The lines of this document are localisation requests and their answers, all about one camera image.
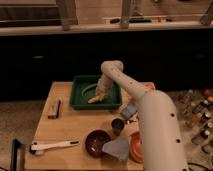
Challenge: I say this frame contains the orange fruit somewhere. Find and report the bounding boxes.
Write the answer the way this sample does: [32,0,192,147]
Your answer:
[145,83,156,90]

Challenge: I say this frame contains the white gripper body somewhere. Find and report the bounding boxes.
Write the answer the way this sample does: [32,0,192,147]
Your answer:
[96,75,113,96]

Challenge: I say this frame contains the green cucumber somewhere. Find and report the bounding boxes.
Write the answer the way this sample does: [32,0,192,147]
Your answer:
[81,83,97,97]

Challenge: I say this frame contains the orange bowl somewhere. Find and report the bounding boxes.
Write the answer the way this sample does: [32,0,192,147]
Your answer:
[130,132,143,163]

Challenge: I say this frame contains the grey folded cloth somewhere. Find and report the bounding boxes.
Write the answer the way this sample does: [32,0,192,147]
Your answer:
[102,138,129,162]

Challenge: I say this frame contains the metal measuring cup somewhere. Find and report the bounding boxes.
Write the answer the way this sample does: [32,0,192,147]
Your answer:
[110,117,138,136]

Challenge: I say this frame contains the dark purple bowl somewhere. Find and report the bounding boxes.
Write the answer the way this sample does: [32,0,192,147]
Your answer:
[85,130,111,158]

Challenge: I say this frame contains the black chair back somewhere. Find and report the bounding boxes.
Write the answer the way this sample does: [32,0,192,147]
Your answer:
[9,139,25,171]

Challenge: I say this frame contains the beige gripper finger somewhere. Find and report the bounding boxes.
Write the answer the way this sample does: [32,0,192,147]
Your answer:
[100,94,108,101]

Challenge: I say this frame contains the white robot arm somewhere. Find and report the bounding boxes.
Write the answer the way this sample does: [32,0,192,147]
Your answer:
[96,60,189,171]

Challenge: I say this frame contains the green plastic tray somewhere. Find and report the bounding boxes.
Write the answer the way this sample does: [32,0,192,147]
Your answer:
[70,75,122,110]

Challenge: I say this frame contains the white handled brush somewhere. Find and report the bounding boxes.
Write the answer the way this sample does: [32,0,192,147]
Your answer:
[29,140,80,155]

